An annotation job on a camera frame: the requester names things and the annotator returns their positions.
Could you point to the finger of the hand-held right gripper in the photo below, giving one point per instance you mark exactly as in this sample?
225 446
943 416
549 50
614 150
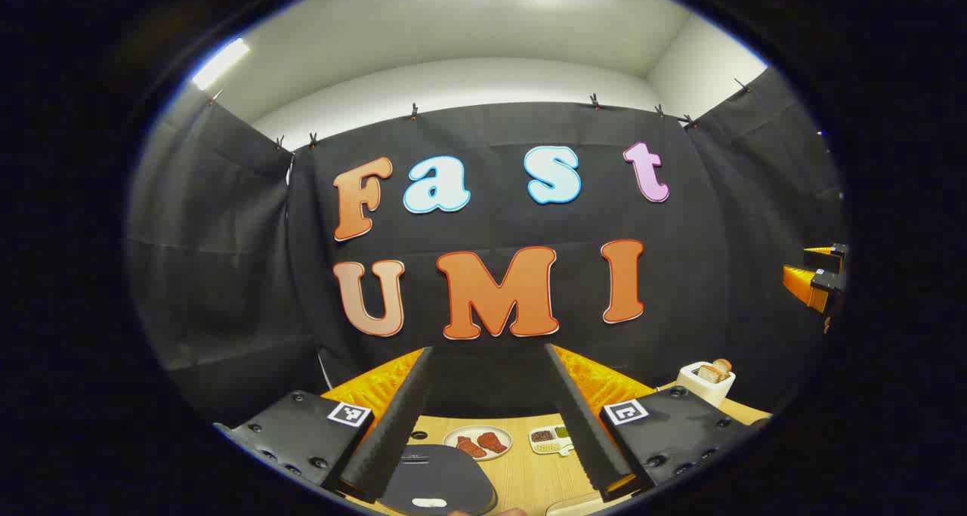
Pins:
831 259
812 289

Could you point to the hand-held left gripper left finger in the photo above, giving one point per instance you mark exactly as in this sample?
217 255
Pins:
393 425

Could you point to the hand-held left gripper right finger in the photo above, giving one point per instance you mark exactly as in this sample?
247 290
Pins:
582 425

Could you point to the black and silver rice cooker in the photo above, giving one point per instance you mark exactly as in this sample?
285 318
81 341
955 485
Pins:
438 478

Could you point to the white divided bean dish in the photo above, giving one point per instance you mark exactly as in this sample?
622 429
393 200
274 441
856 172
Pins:
545 439

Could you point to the round white plate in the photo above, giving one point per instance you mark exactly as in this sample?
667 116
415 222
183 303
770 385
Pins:
453 434

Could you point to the red meat piece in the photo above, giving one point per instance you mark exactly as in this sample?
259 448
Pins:
470 448
492 442

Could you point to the black backdrop cloth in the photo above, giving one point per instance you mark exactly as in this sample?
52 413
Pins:
718 274

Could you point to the toast bread slice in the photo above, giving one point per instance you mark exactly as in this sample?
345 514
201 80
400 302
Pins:
724 366
709 373

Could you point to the white toaster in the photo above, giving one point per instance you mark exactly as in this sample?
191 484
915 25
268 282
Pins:
699 391

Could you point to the ceiling light panel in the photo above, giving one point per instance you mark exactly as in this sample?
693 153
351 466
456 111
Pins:
219 64

